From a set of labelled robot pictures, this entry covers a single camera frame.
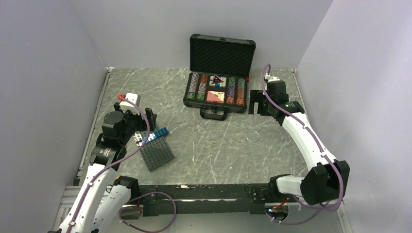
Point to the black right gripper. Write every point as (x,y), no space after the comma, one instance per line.
(257,96)

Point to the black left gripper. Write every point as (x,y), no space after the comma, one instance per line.
(142,124)

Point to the clear round plastic disc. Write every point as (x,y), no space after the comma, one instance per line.
(252,136)

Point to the blue playing card deck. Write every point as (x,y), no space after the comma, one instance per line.
(223,84)

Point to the red triangular dealer button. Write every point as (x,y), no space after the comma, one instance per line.
(215,80)

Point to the red playing card deck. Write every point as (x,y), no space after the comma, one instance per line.
(215,96)

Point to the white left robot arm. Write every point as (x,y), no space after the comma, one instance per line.
(102,194)

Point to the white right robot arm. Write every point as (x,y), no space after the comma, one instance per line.
(327,177)

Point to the black poker set case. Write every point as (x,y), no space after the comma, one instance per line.
(221,56)

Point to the light blue lego brick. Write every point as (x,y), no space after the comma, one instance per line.
(151,137)

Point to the dark teal lego brick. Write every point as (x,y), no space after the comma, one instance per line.
(161,132)

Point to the dark grey lego baseplate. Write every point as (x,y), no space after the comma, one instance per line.
(154,153)

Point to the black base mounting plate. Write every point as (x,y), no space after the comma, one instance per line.
(253,198)

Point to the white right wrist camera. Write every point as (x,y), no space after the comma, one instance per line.
(270,79)

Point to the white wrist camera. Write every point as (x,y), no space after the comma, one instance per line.
(270,79)
(129,102)

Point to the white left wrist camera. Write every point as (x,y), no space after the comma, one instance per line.
(129,102)

